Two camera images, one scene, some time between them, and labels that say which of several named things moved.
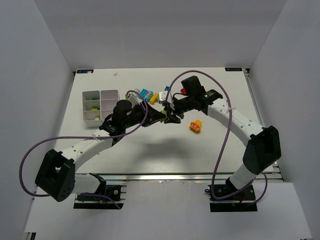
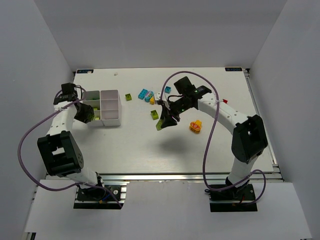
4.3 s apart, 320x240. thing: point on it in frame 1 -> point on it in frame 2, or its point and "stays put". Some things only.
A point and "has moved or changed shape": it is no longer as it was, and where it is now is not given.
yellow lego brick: x=153 y=99 stays put
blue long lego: x=143 y=92 stays put
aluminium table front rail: x=164 y=177 stays put
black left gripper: x=146 y=113 -> x=86 y=114
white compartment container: x=97 y=105 stays put
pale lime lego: x=165 y=113 has moved or changed shape
